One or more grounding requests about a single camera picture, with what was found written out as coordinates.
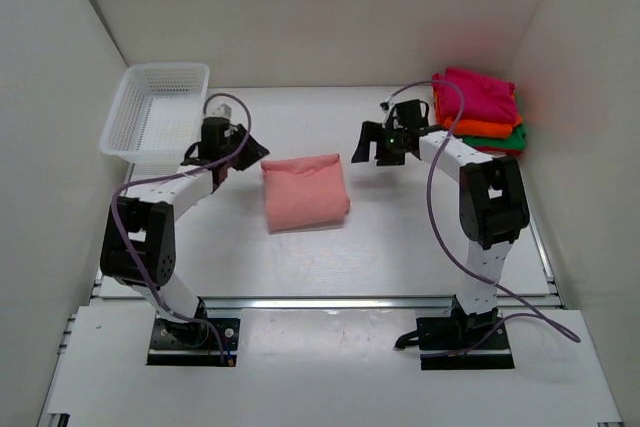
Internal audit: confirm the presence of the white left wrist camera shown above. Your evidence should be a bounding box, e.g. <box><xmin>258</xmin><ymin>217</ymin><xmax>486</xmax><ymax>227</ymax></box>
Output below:
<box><xmin>203</xmin><ymin>103</ymin><xmax>232</xmax><ymax>120</ymax></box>

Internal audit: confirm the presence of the aluminium table rail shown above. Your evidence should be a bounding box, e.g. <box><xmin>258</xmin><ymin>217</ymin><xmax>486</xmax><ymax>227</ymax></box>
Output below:
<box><xmin>89</xmin><ymin>154</ymin><xmax>561</xmax><ymax>313</ymax></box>

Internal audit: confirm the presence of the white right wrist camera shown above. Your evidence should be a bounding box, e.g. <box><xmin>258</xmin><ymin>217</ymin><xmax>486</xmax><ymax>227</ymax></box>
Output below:
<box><xmin>380</xmin><ymin>98</ymin><xmax>395</xmax><ymax>112</ymax></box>

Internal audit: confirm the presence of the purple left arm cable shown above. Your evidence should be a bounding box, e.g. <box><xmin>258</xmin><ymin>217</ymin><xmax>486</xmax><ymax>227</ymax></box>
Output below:
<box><xmin>112</xmin><ymin>92</ymin><xmax>252</xmax><ymax>366</ymax></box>

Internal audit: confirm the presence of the folded orange t-shirt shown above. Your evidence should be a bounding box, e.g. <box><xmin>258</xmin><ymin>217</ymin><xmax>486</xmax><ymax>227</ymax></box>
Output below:
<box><xmin>434</xmin><ymin>93</ymin><xmax>523</xmax><ymax>139</ymax></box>

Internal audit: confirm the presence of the folded magenta t-shirt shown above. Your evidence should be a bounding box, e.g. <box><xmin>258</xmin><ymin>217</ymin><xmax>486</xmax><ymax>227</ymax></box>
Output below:
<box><xmin>432</xmin><ymin>67</ymin><xmax>518</xmax><ymax>124</ymax></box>

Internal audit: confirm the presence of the white perforated plastic basket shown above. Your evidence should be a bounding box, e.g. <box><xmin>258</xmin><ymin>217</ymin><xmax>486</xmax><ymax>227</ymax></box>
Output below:
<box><xmin>99</xmin><ymin>62</ymin><xmax>210</xmax><ymax>164</ymax></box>

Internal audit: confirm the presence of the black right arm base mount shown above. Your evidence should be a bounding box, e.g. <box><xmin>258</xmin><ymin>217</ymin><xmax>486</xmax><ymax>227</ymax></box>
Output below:
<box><xmin>394</xmin><ymin>317</ymin><xmax>515</xmax><ymax>371</ymax></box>

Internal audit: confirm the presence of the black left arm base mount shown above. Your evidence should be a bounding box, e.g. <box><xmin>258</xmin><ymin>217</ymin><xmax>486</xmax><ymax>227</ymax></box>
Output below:
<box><xmin>146</xmin><ymin>317</ymin><xmax>241</xmax><ymax>368</ymax></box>

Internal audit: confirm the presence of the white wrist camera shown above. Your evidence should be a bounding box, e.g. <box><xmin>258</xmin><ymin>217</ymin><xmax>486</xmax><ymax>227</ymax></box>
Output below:
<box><xmin>203</xmin><ymin>103</ymin><xmax>232</xmax><ymax>120</ymax></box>
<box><xmin>380</xmin><ymin>98</ymin><xmax>395</xmax><ymax>112</ymax></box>

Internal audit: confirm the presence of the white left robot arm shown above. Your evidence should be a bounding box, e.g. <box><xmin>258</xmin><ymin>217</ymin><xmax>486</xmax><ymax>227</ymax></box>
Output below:
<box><xmin>100</xmin><ymin>117</ymin><xmax>269</xmax><ymax>332</ymax></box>

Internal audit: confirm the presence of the salmon pink t-shirt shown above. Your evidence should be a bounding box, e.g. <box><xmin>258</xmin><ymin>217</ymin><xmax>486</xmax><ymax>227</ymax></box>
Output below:
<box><xmin>261</xmin><ymin>153</ymin><xmax>351</xmax><ymax>233</ymax></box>

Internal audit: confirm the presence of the folded red t-shirt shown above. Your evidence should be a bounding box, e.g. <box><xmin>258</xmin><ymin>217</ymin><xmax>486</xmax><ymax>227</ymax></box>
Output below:
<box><xmin>476</xmin><ymin>146</ymin><xmax>523</xmax><ymax>158</ymax></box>

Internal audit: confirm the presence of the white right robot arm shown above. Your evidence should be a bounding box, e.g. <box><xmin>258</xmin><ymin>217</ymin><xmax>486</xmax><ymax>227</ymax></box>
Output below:
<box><xmin>351</xmin><ymin>99</ymin><xmax>530</xmax><ymax>336</ymax></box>

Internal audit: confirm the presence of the folded green t-shirt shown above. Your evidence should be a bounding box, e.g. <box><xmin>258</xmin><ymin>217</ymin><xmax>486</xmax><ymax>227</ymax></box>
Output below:
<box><xmin>461</xmin><ymin>124</ymin><xmax>527</xmax><ymax>152</ymax></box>

